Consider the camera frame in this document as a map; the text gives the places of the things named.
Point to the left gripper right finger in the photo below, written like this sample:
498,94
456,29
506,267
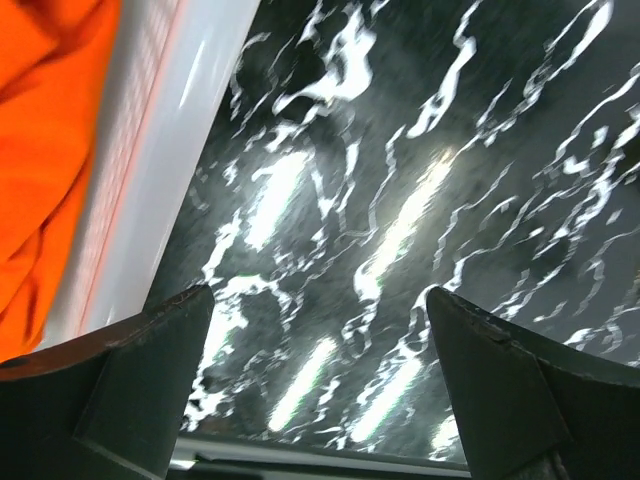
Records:
528,407

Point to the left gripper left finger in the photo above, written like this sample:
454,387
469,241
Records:
108,404

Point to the white plastic laundry basket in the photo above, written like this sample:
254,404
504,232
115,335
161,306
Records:
170,67

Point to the orange t shirt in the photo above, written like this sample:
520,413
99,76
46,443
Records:
54,61

